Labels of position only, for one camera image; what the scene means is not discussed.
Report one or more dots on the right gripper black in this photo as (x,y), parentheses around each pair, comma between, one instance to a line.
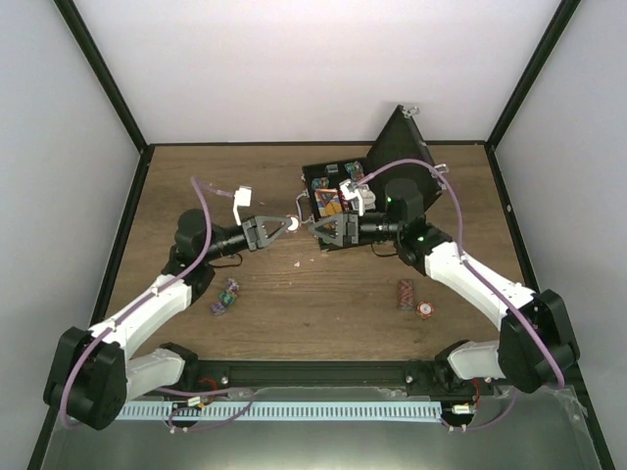
(351,227)

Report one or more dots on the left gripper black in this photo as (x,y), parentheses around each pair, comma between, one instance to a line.
(257,223)

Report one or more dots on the black poker set case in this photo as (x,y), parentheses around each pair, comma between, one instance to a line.
(400,171)

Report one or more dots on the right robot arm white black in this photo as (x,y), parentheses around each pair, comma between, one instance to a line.
(536,342)

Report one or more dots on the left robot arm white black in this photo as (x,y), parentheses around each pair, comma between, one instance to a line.
(95,372)

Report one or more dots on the white dealer button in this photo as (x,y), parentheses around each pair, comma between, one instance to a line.
(369,200)

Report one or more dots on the chips in case back slot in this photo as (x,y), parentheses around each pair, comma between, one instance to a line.
(354,170)

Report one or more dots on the purple poker chip stack far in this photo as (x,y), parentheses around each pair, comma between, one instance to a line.
(232,285)

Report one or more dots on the purple poker chip stack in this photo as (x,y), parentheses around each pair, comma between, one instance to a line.
(232,285)
(218,309)

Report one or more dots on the brown poker chip roll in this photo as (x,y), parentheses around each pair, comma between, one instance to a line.
(406,300)

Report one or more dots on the purple poker chip stack near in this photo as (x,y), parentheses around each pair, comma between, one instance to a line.
(218,309)

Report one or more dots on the orange poker chip flat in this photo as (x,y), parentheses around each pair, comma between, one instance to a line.
(424,310)

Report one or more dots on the metal sheet front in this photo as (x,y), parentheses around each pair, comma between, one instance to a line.
(543,431)

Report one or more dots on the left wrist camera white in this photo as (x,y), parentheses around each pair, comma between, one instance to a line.
(242,198)

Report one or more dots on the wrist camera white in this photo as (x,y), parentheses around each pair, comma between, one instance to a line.
(242,198)
(350,192)

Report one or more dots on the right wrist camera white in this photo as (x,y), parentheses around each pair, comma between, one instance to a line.
(350,192)

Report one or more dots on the black frame rail left side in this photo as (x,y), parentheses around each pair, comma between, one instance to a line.
(127,217)

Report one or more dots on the black frame rail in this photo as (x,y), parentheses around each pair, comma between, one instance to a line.
(127,217)
(524,263)

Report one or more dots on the black front mounting rail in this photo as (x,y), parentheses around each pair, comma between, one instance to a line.
(429,378)

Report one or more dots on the black frame rail right side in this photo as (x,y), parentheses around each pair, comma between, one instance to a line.
(524,263)

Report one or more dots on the light blue slotted cable duct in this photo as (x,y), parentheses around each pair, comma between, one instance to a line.
(393,411)

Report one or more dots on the black frame post left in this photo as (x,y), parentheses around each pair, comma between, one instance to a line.
(87,45)

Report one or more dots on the black frame post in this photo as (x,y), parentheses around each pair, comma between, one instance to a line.
(556,27)
(87,45)

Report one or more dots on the black frame post right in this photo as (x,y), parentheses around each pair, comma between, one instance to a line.
(556,27)

